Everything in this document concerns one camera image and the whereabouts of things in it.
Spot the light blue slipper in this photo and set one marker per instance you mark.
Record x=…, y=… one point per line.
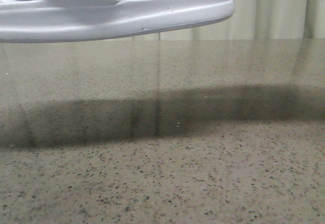
x=47, y=21

